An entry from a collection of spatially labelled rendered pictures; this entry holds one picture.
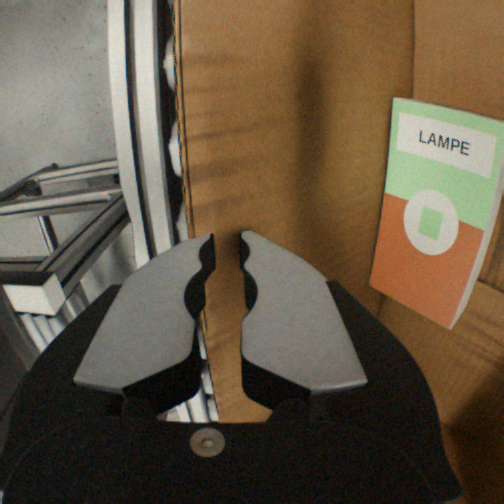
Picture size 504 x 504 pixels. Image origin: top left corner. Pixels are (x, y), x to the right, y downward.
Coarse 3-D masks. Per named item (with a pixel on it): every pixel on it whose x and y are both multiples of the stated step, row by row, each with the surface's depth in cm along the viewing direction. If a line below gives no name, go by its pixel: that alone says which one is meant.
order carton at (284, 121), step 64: (192, 0) 8; (256, 0) 9; (320, 0) 11; (384, 0) 13; (448, 0) 12; (192, 64) 9; (256, 64) 10; (320, 64) 12; (384, 64) 15; (448, 64) 15; (192, 128) 10; (256, 128) 12; (320, 128) 14; (384, 128) 17; (192, 192) 11; (256, 192) 13; (320, 192) 15; (320, 256) 18; (384, 320) 26; (448, 384) 22; (448, 448) 20
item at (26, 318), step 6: (24, 312) 33; (24, 318) 32; (30, 318) 33; (24, 324) 33; (30, 324) 33; (30, 330) 33; (36, 330) 34; (36, 336) 34; (36, 342) 34; (42, 342) 35; (42, 348) 35
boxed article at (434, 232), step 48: (432, 144) 15; (480, 144) 13; (384, 192) 19; (432, 192) 16; (480, 192) 14; (384, 240) 20; (432, 240) 17; (480, 240) 14; (384, 288) 21; (432, 288) 18
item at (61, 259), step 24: (48, 168) 95; (72, 168) 84; (96, 168) 84; (0, 192) 75; (24, 192) 83; (72, 192) 60; (96, 192) 57; (120, 192) 54; (0, 216) 61; (24, 216) 61; (48, 216) 96; (96, 216) 45; (120, 216) 48; (48, 240) 97; (72, 240) 39; (96, 240) 41; (0, 264) 34; (24, 264) 34; (48, 264) 33; (72, 264) 35; (72, 288) 35; (72, 312) 35
